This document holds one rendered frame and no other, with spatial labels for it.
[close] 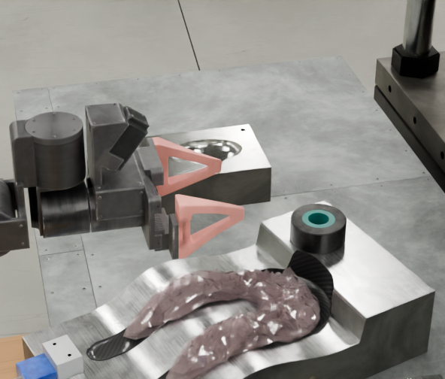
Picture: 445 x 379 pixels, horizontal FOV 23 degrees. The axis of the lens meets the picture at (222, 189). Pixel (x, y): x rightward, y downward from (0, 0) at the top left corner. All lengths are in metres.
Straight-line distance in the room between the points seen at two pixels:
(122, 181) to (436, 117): 1.17
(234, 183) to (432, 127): 0.49
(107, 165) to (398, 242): 0.79
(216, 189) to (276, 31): 2.62
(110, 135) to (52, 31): 3.38
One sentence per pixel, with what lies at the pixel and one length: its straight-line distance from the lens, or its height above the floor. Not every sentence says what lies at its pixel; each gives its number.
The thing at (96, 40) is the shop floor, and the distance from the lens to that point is 4.35.
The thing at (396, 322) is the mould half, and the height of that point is 0.88.
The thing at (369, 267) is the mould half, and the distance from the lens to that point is 1.54.
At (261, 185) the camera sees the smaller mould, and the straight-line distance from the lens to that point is 1.84.
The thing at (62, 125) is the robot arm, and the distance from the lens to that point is 1.09.
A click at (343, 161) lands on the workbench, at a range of 1.99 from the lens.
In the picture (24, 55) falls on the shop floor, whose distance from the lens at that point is 4.27.
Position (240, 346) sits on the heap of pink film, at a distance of 1.41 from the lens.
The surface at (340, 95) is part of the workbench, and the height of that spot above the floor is 0.80.
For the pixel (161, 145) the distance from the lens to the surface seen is 1.18.
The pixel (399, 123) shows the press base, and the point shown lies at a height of 0.71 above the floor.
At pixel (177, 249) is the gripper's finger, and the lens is 1.10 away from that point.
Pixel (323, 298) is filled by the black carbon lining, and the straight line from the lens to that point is 1.55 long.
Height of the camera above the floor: 1.83
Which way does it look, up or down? 33 degrees down
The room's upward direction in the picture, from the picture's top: straight up
